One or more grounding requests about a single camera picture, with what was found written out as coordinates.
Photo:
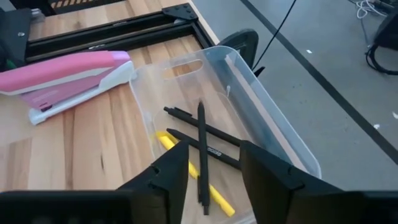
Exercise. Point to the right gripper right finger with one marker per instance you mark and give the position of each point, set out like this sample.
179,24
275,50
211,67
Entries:
264,186

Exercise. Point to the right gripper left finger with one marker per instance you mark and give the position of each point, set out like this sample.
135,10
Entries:
164,186

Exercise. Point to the black pen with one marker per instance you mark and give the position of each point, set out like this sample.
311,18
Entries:
192,119
217,154

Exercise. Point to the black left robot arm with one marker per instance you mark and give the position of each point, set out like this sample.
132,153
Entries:
12,37

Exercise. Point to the yellow pen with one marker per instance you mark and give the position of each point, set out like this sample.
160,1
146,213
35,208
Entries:
219,202

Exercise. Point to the clear plastic bin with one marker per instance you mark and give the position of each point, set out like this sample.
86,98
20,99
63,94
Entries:
248,93

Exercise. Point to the pink stapler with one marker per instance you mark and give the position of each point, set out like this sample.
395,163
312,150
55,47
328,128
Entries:
62,68

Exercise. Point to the black box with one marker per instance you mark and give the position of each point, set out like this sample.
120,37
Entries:
390,31

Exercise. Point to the hazard-striped floor mat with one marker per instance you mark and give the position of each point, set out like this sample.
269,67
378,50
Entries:
77,2

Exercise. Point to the black aluminium table frame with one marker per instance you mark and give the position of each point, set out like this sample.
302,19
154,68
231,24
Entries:
109,34

